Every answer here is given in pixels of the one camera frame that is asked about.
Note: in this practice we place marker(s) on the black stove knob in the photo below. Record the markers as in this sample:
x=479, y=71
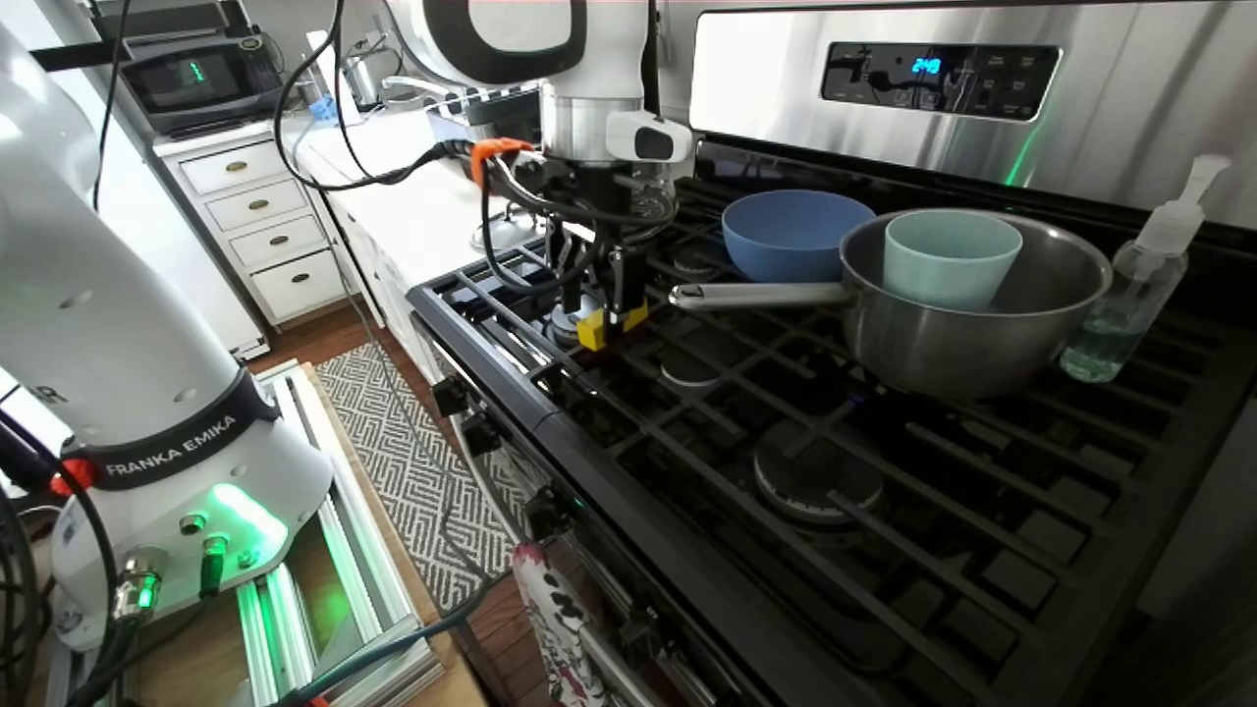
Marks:
x=452, y=397
x=547, y=511

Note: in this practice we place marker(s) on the yellow block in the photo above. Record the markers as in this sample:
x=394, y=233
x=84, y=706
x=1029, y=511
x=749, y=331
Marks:
x=606, y=331

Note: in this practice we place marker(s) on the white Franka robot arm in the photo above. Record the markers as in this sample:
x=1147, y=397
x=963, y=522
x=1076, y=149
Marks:
x=131, y=329

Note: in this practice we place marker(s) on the teal cup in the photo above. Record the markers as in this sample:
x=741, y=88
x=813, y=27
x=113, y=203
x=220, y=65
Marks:
x=947, y=259

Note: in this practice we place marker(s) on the black stove control display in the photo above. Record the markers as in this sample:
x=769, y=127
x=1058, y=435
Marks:
x=936, y=80

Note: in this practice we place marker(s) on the clear pump dispenser bottle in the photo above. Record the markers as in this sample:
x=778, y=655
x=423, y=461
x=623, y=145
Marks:
x=1112, y=316

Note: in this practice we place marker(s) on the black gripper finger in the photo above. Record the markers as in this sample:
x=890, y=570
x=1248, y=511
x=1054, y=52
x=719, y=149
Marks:
x=571, y=280
x=627, y=280

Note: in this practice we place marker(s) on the red and white dish towel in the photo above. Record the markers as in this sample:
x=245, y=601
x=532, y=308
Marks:
x=555, y=631

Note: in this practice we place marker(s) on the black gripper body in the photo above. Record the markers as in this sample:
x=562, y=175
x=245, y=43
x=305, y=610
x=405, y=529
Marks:
x=593, y=198

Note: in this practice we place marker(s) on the round black burner cap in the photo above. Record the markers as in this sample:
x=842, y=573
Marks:
x=813, y=471
x=690, y=369

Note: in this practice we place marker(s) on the grey patterned rug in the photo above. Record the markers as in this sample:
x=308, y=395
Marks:
x=415, y=471

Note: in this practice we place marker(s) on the black countertop appliance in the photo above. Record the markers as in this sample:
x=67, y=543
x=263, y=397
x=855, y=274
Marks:
x=198, y=80

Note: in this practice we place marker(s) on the white drawer cabinet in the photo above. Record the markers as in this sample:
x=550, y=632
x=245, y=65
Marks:
x=261, y=223

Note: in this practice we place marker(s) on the stainless steel gas stove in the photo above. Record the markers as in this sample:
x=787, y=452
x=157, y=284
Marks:
x=1112, y=103

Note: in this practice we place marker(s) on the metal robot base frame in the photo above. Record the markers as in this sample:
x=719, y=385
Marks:
x=327, y=601

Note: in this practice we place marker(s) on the blue bowl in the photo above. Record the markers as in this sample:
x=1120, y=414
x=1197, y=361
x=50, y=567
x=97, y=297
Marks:
x=787, y=236

